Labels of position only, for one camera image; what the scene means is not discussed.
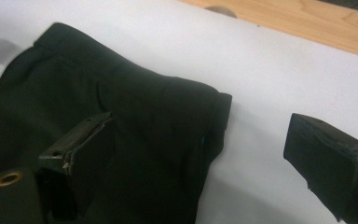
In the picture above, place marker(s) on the black shorts with blue print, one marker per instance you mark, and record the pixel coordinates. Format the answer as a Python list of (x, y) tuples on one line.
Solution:
[(136, 109)]

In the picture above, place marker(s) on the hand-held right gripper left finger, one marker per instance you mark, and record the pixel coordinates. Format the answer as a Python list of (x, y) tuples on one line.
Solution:
[(87, 155)]

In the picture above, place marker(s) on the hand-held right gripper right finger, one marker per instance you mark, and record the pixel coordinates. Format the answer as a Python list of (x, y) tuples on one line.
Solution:
[(332, 168)]

